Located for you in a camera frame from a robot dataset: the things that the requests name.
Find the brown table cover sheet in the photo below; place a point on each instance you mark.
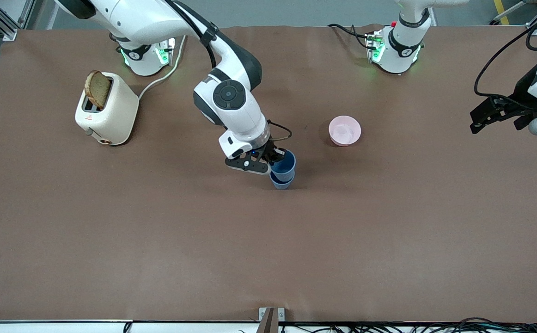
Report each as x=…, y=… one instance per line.
x=268, y=259

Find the cream white toaster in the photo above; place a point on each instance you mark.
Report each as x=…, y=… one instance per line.
x=113, y=118

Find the brown bread slice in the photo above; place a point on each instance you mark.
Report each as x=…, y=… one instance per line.
x=98, y=90

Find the pink bowl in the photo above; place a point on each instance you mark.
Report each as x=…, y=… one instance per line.
x=344, y=131

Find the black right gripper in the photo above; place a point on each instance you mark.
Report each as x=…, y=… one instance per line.
x=272, y=151

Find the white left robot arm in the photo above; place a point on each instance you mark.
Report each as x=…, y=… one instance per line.
x=400, y=48

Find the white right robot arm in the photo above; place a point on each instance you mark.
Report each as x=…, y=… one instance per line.
x=231, y=99

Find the metal bracket with post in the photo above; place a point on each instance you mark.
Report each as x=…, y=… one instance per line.
x=271, y=319

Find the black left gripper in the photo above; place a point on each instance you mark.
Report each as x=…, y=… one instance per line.
x=522, y=98

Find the blue plastic cup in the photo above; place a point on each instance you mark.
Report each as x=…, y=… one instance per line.
x=287, y=167
x=281, y=184

